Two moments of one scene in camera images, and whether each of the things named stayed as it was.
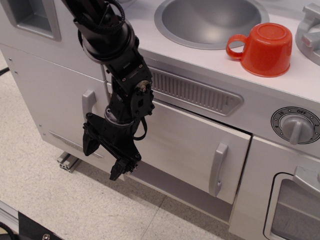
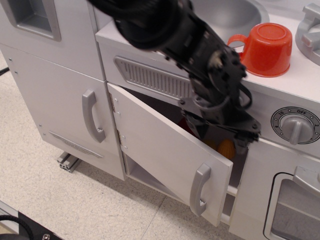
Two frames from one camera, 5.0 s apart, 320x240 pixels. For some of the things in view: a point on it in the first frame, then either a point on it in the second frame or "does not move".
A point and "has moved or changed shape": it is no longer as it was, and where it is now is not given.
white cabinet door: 193,152 has moved or changed shape
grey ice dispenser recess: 38,17 does not move
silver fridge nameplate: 72,144 does not move
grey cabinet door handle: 217,168 to 197,206
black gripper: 117,141 to 218,123
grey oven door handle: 308,179 does not move
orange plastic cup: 267,51 does not move
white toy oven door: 294,210 does not move
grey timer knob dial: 296,125 does not move
